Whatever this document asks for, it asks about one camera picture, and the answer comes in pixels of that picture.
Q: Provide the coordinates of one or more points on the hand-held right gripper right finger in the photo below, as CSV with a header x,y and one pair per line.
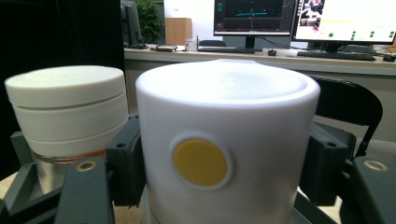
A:
x,y
370,189

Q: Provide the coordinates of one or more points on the dark monitor seen sideways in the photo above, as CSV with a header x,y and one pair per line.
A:
x,y
130,21

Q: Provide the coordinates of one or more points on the dark grey corner tray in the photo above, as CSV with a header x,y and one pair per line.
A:
x,y
23,183

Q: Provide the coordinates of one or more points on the wooden cabinet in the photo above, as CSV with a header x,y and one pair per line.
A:
x,y
178,31

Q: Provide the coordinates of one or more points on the small white cup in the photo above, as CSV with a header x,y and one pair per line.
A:
x,y
190,44

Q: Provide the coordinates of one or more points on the monitor with dark screen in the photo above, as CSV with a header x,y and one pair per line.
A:
x,y
253,15

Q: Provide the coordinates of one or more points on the black folding chair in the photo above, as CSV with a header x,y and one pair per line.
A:
x,y
348,99

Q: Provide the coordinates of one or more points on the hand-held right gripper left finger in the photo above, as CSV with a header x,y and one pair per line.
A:
x,y
85,193

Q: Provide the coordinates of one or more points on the black keyboard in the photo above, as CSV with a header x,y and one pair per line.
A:
x,y
336,55
225,49

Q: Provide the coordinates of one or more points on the green potted plant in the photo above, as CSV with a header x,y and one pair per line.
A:
x,y
149,18

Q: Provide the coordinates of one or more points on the monitor with white screen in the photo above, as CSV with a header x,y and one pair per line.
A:
x,y
345,18

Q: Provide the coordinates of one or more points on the white paper cup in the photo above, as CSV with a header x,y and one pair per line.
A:
x,y
224,112

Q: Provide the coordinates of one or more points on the long office desk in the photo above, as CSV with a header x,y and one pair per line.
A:
x,y
342,67

